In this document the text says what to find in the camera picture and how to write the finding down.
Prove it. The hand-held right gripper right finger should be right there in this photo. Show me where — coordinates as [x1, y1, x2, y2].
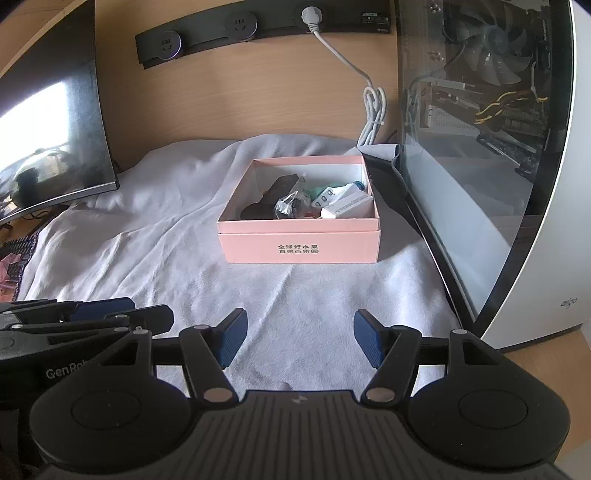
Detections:
[353, 309, 504, 405]

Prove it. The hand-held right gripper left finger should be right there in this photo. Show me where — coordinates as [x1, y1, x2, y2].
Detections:
[90, 308, 249, 403]

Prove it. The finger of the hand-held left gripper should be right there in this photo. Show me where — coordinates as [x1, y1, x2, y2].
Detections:
[0, 305, 175, 344]
[0, 298, 136, 326]

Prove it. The pink cardboard box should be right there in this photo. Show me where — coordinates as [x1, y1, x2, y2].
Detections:
[216, 154, 382, 265]

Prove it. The white USB charger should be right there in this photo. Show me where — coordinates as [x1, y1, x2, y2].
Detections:
[321, 191, 376, 219]

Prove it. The grey cloth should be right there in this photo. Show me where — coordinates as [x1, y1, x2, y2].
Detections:
[18, 134, 476, 402]

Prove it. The dark keyboard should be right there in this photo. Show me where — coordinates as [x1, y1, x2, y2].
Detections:
[0, 231, 40, 305]

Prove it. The dark object in plastic bag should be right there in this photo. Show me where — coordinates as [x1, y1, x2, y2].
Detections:
[272, 190, 311, 220]

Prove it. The white plug adapter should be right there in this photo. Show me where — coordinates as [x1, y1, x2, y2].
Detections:
[310, 186, 337, 208]

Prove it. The black flat device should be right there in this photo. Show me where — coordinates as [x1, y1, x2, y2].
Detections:
[240, 174, 301, 220]

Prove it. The computer case with glass side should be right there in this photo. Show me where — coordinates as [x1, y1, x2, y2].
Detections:
[358, 0, 591, 354]

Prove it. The curved computer monitor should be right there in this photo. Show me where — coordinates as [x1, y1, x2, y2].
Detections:
[0, 58, 120, 227]

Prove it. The black wall power rail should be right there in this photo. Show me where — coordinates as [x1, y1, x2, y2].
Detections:
[135, 0, 393, 70]

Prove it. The white power cable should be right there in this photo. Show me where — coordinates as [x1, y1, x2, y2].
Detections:
[300, 4, 387, 147]

